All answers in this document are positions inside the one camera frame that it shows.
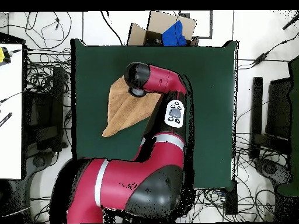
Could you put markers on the black box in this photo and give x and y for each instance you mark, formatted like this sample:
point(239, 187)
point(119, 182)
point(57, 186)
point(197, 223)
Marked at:
point(231, 200)

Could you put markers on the yellow black tool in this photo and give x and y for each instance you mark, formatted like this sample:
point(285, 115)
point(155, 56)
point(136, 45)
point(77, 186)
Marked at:
point(3, 56)

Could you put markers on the orange terry towel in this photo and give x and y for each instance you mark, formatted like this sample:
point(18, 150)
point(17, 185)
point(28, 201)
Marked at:
point(126, 109)

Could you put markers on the black bar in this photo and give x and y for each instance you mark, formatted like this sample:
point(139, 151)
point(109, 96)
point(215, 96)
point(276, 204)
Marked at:
point(5, 119)

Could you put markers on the blue cloth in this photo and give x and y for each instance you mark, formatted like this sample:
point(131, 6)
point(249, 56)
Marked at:
point(172, 35)

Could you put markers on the black upright post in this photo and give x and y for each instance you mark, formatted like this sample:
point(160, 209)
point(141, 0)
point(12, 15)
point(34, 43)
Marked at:
point(256, 105)

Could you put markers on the black power adapter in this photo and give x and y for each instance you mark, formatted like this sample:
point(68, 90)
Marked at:
point(260, 59)

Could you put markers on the dark green table cloth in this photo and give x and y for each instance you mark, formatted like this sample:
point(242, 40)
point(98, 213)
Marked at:
point(210, 116)

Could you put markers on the dark green draped cloth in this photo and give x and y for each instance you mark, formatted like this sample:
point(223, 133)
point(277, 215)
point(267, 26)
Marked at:
point(294, 116)

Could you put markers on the white table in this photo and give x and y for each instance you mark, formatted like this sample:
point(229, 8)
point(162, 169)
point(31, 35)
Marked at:
point(10, 116)

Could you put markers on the black equipment stand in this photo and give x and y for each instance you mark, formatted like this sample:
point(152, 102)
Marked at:
point(57, 105)

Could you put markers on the brown cardboard box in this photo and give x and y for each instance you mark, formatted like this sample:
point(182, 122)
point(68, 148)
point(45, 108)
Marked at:
point(161, 23)

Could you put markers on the black floor frame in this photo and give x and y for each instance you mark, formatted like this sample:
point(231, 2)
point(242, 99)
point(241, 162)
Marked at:
point(211, 25)

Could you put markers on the black rod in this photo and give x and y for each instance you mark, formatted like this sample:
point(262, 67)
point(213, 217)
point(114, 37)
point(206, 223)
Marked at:
point(290, 22)

